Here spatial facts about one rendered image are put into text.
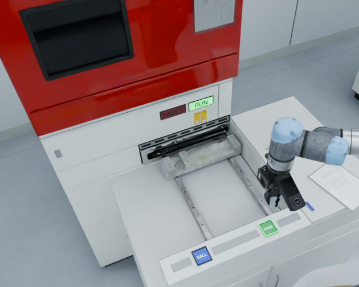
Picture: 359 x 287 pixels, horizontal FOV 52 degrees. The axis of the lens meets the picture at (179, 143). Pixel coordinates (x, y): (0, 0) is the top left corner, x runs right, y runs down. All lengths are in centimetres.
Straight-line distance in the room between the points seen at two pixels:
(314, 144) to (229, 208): 67
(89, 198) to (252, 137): 80
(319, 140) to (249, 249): 50
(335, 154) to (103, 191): 111
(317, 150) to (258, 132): 70
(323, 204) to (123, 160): 84
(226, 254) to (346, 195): 52
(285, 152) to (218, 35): 56
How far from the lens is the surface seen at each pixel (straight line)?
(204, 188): 164
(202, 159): 166
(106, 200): 183
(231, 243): 134
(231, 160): 170
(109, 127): 151
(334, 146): 101
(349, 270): 154
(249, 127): 169
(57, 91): 130
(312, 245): 162
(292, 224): 141
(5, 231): 280
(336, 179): 156
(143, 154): 165
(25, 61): 123
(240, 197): 161
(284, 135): 98
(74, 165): 161
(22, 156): 320
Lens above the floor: 213
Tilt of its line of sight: 46 degrees down
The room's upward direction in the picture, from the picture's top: 5 degrees counter-clockwise
